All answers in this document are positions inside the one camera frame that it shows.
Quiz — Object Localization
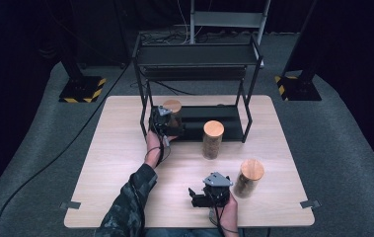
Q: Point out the thick black floor cable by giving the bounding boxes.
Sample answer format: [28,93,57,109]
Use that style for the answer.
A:
[0,63,131,237]

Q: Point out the black metal two-tier rack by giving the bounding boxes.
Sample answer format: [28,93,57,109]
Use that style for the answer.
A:
[131,34,263,145]

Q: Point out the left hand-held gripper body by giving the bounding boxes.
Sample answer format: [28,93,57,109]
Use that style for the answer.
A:
[148,105,177,136]

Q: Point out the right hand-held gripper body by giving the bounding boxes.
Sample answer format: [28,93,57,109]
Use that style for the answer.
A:
[201,171,234,208]

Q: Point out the thin black floor cable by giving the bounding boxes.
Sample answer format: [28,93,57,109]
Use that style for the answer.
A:
[129,78,196,97]

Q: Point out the tangle of floor cables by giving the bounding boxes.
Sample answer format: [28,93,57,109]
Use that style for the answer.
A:
[139,29,258,45]

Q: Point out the grey metal table clip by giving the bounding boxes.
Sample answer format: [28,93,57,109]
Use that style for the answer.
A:
[299,198,323,210]
[58,200,82,211]

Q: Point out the person's right hand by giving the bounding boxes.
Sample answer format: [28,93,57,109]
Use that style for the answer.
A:
[214,193,241,237]

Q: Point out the person's left hand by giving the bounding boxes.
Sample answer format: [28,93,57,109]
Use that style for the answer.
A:
[143,129,180,170]

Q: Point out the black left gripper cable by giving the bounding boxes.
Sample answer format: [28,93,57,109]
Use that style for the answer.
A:
[145,122,173,166]

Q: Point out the black stand with striped base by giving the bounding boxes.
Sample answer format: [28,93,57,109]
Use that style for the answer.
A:
[57,48,108,104]
[274,0,323,103]

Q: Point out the grey metal frame stand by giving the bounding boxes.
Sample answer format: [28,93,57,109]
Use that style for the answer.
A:
[188,0,272,45]

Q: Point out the glass jar with wooden lid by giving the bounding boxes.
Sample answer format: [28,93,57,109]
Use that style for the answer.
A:
[233,158,265,199]
[162,99,184,130]
[201,119,225,161]

